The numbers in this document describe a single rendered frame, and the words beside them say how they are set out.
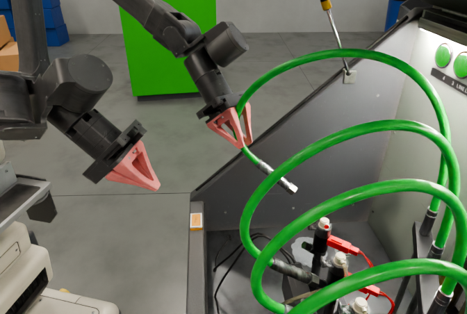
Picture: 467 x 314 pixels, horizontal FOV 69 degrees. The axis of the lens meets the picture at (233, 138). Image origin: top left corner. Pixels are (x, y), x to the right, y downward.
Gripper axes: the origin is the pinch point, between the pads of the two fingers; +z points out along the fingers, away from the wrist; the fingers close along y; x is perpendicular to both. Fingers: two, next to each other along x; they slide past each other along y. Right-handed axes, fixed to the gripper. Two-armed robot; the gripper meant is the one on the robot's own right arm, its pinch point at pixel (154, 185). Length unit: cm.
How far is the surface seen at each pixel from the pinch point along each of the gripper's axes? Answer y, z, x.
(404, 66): 37.7, 13.5, 13.5
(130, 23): -131, -73, 287
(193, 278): -18.9, 23.1, 6.1
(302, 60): 26.7, 3.4, 15.4
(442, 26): 47, 19, 33
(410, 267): 28.4, 16.9, -16.7
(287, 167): 20.4, 8.4, -3.5
